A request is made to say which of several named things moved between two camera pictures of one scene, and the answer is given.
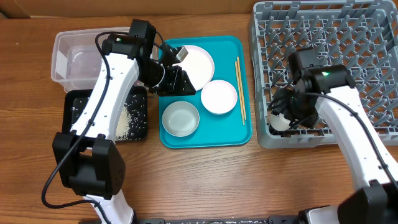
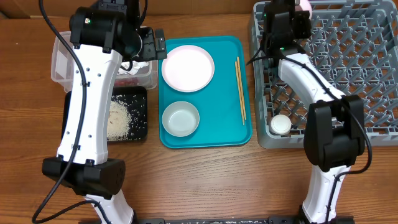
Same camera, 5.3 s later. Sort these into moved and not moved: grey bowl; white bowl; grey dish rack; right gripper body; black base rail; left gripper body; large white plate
Moved: right gripper body; white bowl; left gripper body
Not moved: black base rail; grey dish rack; grey bowl; large white plate
